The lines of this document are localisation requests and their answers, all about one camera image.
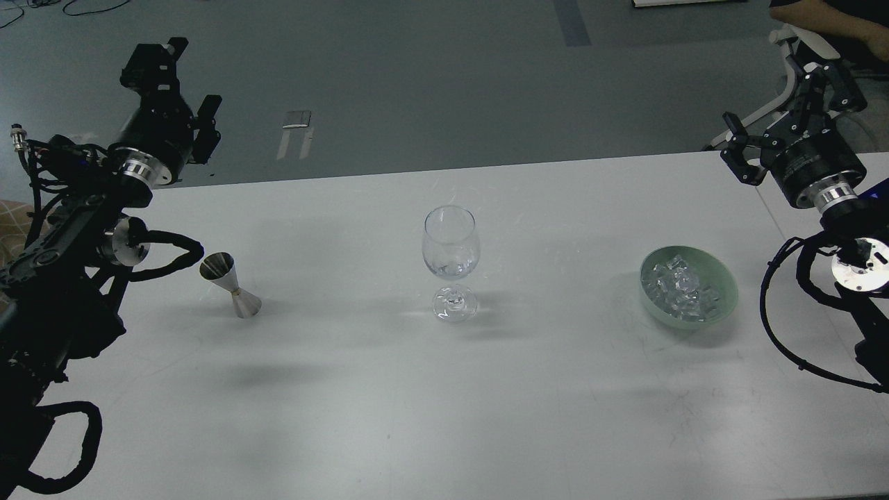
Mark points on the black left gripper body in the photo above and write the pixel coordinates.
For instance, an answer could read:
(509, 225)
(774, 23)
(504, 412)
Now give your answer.
(156, 142)

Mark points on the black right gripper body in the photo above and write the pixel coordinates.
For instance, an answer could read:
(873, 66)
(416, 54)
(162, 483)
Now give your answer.
(812, 169)

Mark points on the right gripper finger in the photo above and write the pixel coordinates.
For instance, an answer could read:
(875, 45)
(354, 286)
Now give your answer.
(738, 142)
(823, 92)

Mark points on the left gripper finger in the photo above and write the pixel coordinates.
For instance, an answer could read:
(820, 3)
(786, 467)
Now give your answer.
(151, 72)
(207, 136)

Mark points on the steel cocktail jigger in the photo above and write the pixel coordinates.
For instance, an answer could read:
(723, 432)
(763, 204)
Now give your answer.
(219, 269)

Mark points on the clear ice cubes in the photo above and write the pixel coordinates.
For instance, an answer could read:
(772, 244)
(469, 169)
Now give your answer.
(677, 288)

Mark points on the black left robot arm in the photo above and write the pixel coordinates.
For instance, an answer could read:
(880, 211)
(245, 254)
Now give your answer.
(82, 251)

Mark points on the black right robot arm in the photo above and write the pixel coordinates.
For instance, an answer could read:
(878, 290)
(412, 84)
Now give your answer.
(844, 266)

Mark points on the clear wine glass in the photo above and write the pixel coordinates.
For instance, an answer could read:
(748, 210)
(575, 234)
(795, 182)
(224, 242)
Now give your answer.
(451, 249)

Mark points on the person left hand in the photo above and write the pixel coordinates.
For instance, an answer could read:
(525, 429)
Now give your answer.
(876, 39)

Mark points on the seated person dark shirt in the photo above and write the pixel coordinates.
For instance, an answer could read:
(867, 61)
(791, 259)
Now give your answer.
(822, 18)

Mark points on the white office chair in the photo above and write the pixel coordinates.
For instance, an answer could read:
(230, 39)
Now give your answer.
(795, 47)

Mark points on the green bowl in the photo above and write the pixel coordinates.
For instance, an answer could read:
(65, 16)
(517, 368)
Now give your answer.
(713, 270)

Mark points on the beige checkered sofa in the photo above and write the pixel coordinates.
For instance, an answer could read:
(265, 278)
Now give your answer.
(16, 219)

